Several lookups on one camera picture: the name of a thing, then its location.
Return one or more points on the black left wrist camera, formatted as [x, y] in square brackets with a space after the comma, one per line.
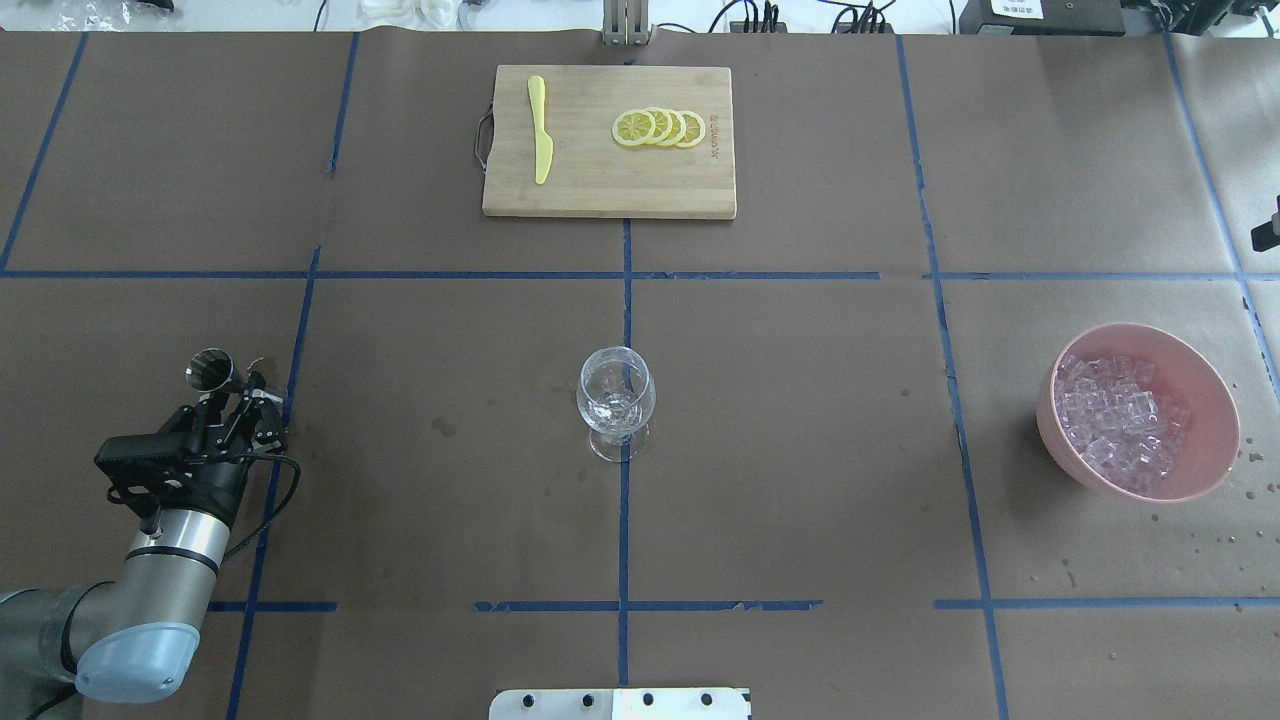
[154, 464]

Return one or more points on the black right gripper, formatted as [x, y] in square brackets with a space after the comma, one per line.
[1264, 237]

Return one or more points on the metal camera stand post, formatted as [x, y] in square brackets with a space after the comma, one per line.
[626, 23]

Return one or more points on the steel cocktail jigger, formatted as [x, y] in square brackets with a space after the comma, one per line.
[214, 372]

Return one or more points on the bamboo cutting board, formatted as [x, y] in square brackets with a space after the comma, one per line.
[592, 176]

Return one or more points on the pile of ice cubes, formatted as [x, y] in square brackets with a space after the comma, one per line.
[1114, 416]

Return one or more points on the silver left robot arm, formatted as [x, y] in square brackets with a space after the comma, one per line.
[131, 641]

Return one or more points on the lemon slice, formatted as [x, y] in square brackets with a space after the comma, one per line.
[694, 129]
[675, 128]
[661, 125]
[634, 128]

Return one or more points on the yellow plastic knife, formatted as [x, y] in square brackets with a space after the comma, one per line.
[543, 142]

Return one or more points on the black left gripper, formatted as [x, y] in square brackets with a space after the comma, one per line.
[216, 484]

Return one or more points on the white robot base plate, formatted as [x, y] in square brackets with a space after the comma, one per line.
[623, 703]

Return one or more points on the black power strip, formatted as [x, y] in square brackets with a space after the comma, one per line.
[758, 18]

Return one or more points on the pink bowl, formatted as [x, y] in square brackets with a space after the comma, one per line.
[1208, 452]

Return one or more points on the clear wine glass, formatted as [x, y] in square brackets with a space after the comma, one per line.
[616, 397]

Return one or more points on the black equipment box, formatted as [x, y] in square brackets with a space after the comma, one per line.
[1047, 18]

